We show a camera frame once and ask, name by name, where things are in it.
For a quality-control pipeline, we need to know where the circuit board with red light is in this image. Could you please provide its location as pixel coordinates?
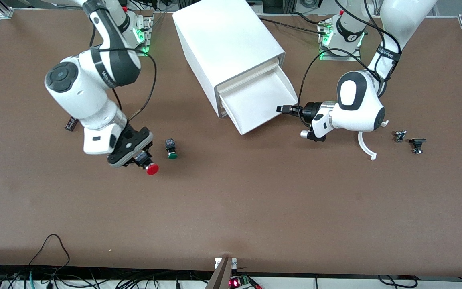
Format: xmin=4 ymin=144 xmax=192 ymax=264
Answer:
xmin=229 ymin=275 xmax=263 ymax=289

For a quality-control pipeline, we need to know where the white curved plastic piece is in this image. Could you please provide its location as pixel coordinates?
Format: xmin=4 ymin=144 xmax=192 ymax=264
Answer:
xmin=358 ymin=120 xmax=389 ymax=161

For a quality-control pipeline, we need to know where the red push button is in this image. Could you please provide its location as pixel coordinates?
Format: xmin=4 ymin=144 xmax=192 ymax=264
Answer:
xmin=136 ymin=152 xmax=160 ymax=176

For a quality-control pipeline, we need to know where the aluminium camera post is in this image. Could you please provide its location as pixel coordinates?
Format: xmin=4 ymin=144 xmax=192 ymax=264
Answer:
xmin=204 ymin=257 xmax=238 ymax=289

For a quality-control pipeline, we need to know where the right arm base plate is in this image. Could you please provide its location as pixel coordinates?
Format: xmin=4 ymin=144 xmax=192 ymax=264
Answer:
xmin=126 ymin=10 xmax=153 ymax=57

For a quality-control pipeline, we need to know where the black braided cable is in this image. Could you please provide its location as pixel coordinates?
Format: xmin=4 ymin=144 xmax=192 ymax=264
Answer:
xmin=258 ymin=16 xmax=330 ymax=36

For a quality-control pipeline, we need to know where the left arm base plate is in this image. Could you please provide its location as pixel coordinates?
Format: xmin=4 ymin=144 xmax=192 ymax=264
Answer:
xmin=318 ymin=20 xmax=362 ymax=62

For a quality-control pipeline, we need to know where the black looped cable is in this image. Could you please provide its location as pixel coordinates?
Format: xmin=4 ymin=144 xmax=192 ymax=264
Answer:
xmin=28 ymin=234 xmax=71 ymax=269

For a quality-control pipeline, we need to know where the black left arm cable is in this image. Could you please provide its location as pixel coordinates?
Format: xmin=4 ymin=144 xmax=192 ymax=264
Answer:
xmin=298 ymin=0 xmax=403 ymax=128

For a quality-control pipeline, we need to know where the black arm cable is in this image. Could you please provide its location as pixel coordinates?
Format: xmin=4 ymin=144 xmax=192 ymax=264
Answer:
xmin=298 ymin=0 xmax=403 ymax=128
xmin=90 ymin=24 xmax=158 ymax=123

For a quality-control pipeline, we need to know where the black coiled cable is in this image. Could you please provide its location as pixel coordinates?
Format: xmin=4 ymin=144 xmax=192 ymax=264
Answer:
xmin=377 ymin=275 xmax=419 ymax=289

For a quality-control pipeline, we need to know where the small black clip part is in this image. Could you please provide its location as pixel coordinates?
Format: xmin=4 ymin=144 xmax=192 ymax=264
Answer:
xmin=409 ymin=138 xmax=427 ymax=155

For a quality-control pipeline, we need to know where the green push button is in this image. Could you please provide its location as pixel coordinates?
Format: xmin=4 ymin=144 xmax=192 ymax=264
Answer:
xmin=165 ymin=138 xmax=179 ymax=160

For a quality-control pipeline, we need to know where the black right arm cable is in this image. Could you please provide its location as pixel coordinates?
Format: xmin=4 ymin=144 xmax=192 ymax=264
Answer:
xmin=90 ymin=24 xmax=158 ymax=123

